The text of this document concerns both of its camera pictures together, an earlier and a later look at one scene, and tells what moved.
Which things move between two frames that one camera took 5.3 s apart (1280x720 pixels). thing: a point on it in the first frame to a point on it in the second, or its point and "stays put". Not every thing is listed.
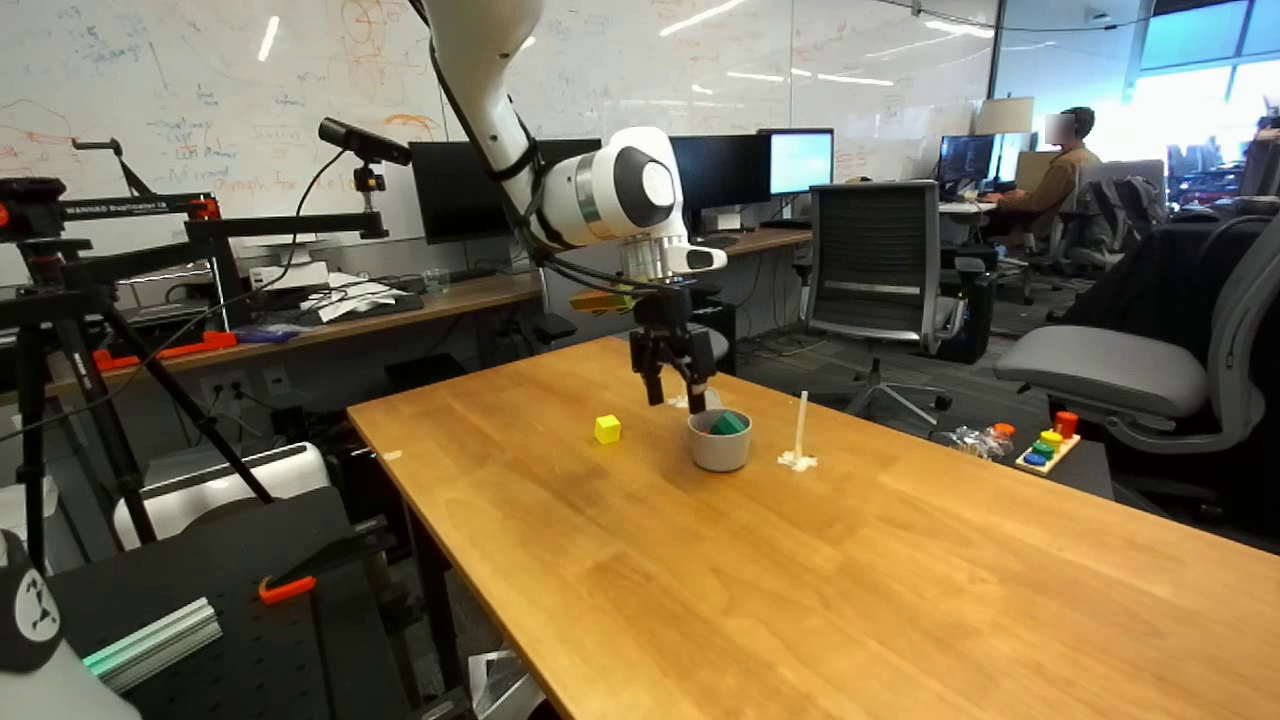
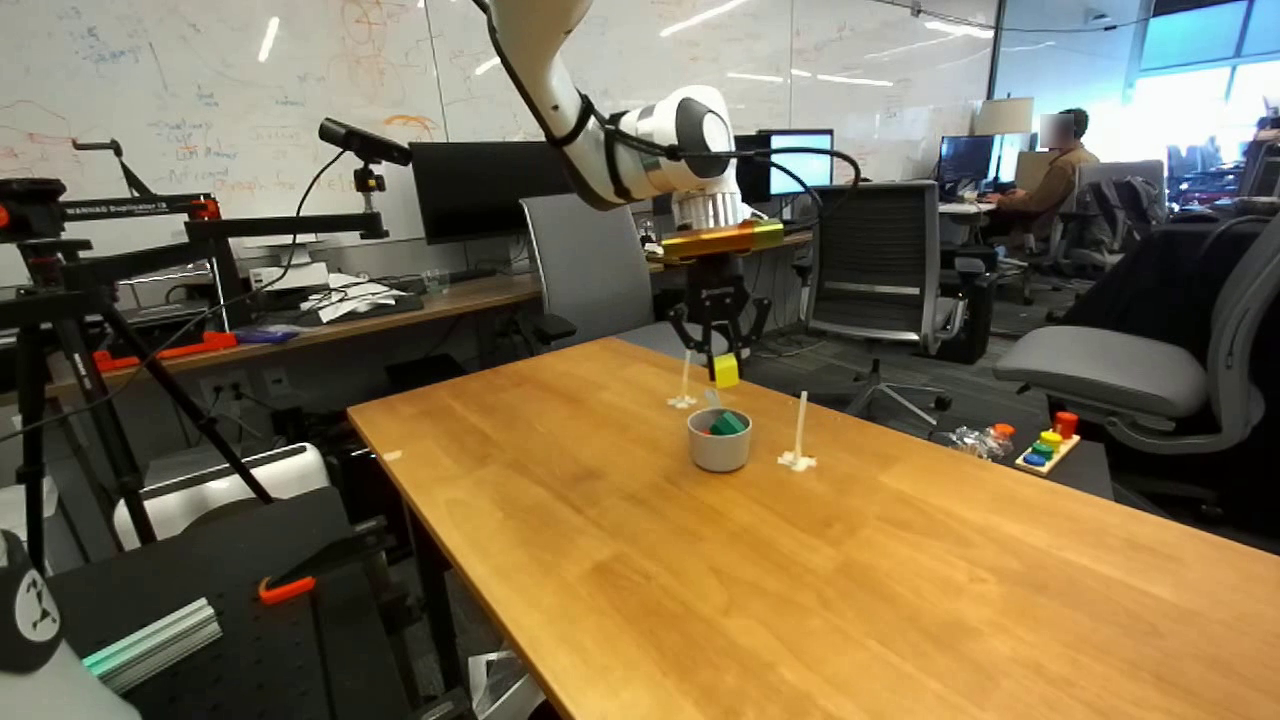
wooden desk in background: x=353 y=309 stays put
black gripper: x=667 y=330 to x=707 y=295
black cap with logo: x=34 y=609 stays put
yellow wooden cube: x=608 y=429 to x=724 y=368
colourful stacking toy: x=1055 y=443 stays put
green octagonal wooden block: x=724 y=421 stays put
